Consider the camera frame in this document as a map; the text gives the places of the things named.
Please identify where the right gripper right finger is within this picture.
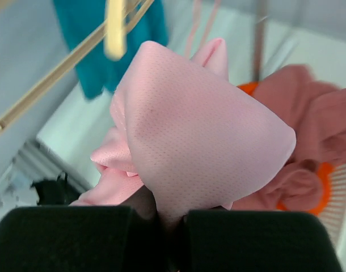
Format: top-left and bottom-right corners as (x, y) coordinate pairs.
(183, 210), (342, 272)

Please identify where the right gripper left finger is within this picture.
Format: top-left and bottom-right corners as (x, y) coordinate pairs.
(0, 206), (167, 271)

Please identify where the beige slim hanger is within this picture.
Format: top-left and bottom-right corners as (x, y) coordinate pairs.
(0, 1), (153, 135)

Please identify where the dusty rose t shirt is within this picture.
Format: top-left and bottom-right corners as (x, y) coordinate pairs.
(232, 65), (346, 214)

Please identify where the light pink t shirt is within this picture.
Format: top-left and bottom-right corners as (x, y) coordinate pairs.
(75, 39), (296, 229)

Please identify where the teal t shirt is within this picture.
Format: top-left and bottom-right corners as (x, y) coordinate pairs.
(53, 1), (168, 100)

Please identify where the metal clothes rack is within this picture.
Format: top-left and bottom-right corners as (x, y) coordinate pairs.
(252, 0), (269, 82)

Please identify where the beige wooden hanger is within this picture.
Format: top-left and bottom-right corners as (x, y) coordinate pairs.
(104, 0), (126, 61)

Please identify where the pink wire hanger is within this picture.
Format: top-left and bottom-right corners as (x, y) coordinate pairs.
(184, 0), (222, 60)

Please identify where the orange t shirt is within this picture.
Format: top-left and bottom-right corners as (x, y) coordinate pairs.
(232, 75), (337, 213)

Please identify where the white perforated plastic basket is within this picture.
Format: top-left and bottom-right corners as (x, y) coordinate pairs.
(319, 164), (346, 252)

